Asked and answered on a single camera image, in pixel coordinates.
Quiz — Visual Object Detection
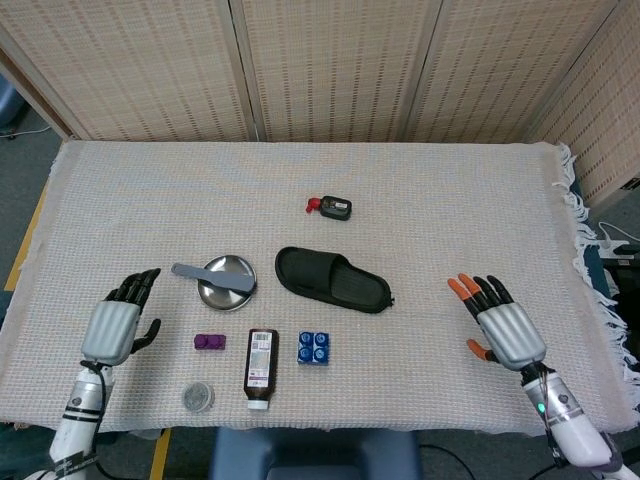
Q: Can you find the blue building block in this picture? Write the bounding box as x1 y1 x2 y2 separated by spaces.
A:
297 330 332 366

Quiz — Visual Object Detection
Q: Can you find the right orange-tipped robot hand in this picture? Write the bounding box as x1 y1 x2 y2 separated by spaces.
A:
447 272 547 371

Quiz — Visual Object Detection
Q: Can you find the round steel plate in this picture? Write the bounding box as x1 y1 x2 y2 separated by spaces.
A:
197 254 259 314

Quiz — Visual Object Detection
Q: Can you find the black slipper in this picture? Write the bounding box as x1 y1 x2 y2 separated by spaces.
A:
274 245 397 315

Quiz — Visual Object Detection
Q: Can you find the blue chair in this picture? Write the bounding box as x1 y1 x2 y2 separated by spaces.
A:
0 74 27 130

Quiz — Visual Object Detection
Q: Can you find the beige woven folding screen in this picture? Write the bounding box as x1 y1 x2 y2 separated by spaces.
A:
0 0 640 209

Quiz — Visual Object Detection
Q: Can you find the black floor cable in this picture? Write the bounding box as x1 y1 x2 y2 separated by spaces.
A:
418 442 475 480

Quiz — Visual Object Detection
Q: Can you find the white power adapter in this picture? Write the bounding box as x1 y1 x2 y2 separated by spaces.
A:
596 222 633 257

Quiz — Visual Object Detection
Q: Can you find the black bottle with red cap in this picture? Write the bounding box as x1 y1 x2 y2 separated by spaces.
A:
305 195 355 220

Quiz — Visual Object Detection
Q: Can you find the black electronic device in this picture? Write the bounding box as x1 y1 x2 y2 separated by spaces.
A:
599 244 640 304

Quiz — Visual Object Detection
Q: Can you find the clear round lidded container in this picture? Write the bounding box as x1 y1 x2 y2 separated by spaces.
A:
181 381 217 415

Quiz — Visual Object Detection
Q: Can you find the left black-fingered robot hand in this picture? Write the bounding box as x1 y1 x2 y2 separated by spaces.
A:
80 268 163 366

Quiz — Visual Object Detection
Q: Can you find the brown bottle with white cap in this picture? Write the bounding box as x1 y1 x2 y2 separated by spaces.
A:
243 328 280 412

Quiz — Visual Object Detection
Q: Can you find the white woven tablecloth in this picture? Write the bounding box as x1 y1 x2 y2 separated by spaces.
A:
0 139 640 437

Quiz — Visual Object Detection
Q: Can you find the purple plastic case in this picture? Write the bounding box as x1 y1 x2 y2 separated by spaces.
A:
193 333 227 353

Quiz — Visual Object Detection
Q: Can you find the grey spatula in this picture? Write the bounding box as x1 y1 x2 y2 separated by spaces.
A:
170 262 258 294

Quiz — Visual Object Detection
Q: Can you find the white floor cable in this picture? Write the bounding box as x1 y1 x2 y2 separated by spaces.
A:
0 124 52 139

